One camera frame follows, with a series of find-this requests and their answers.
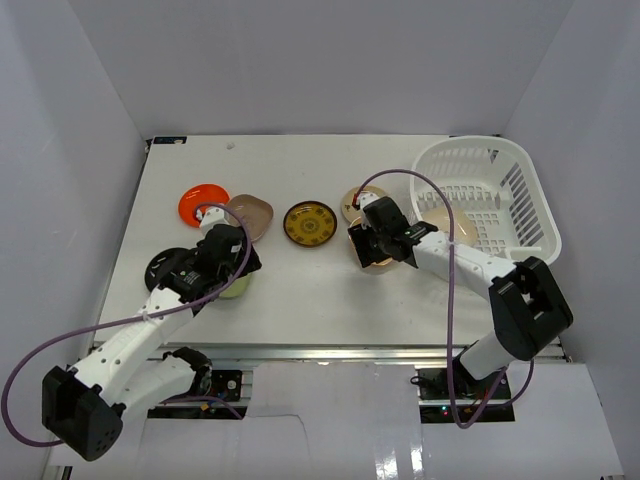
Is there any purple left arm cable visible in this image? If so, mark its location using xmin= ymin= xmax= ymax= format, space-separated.
xmin=0 ymin=201 xmax=251 ymax=447

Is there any beige round plate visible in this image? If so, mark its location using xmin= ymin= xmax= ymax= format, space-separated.
xmin=341 ymin=185 xmax=388 ymax=225

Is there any brown square panda plate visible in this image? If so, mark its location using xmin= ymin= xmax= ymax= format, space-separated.
xmin=227 ymin=194 xmax=274 ymax=242

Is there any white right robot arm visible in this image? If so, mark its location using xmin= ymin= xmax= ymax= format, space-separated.
xmin=348 ymin=193 xmax=574 ymax=399

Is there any gold square panda plate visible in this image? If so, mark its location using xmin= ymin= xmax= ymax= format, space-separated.
xmin=347 ymin=217 xmax=396 ymax=274

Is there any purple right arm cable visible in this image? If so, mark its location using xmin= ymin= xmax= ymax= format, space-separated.
xmin=352 ymin=168 xmax=536 ymax=430

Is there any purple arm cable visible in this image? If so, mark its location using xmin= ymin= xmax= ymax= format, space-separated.
xmin=0 ymin=201 xmax=251 ymax=447
xmin=352 ymin=168 xmax=536 ymax=430

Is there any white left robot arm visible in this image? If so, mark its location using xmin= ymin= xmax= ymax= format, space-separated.
xmin=42 ymin=204 xmax=261 ymax=461

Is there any dark round yellow patterned plate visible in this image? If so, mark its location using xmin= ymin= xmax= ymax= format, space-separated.
xmin=283 ymin=200 xmax=338 ymax=248

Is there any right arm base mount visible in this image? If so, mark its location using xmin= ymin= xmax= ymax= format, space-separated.
xmin=413 ymin=367 xmax=515 ymax=424

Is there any cream square panda plate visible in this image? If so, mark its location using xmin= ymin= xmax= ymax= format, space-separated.
xmin=422 ymin=206 xmax=478 ymax=247

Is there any black round plate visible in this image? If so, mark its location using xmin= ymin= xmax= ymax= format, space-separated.
xmin=144 ymin=247 xmax=194 ymax=292

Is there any orange round plate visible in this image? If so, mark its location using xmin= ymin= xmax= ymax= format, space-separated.
xmin=177 ymin=183 xmax=231 ymax=228

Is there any white plastic basket bin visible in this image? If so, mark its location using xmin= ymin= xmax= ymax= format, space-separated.
xmin=412 ymin=135 xmax=562 ymax=265

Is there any green square panda plate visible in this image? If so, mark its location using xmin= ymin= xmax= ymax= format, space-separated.
xmin=219 ymin=274 xmax=252 ymax=299

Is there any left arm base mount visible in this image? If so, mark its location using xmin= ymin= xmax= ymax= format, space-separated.
xmin=147 ymin=370 xmax=248 ymax=420

